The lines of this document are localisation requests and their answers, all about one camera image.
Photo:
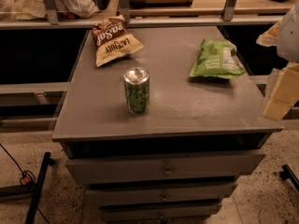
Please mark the green rice chip bag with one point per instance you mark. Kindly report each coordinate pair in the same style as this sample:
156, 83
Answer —
216, 60

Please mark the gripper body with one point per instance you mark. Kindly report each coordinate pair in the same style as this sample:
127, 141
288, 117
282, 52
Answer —
290, 36

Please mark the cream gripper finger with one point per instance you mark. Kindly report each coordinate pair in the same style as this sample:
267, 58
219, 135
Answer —
282, 91

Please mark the metal shelf rail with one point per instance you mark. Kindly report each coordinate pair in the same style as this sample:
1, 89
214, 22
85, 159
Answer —
250, 17

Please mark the brown chip bag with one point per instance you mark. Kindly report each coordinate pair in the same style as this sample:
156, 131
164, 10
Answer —
113, 40

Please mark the black stand foot right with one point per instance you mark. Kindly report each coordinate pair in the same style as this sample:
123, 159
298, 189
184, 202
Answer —
287, 173

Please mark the middle drawer with knob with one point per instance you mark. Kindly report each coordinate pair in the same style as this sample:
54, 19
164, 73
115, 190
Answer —
162, 193

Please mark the grey drawer cabinet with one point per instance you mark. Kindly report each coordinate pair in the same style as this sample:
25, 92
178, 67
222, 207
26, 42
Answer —
182, 116

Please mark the bottom drawer with knob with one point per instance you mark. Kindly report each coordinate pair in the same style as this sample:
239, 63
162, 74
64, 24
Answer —
165, 211

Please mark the top drawer with knob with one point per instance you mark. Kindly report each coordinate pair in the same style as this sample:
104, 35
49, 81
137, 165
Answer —
165, 166

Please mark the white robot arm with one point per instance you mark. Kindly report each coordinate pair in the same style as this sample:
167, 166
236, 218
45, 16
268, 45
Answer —
288, 36

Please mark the black stand leg left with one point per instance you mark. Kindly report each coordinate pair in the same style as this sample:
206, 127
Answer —
36, 194

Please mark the green soda can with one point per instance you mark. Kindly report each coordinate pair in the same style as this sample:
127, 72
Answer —
137, 89

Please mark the drawer with knob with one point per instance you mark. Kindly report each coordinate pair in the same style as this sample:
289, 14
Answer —
165, 166
162, 193
165, 211

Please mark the white cloth bundle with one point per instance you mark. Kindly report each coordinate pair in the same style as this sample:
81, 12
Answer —
27, 10

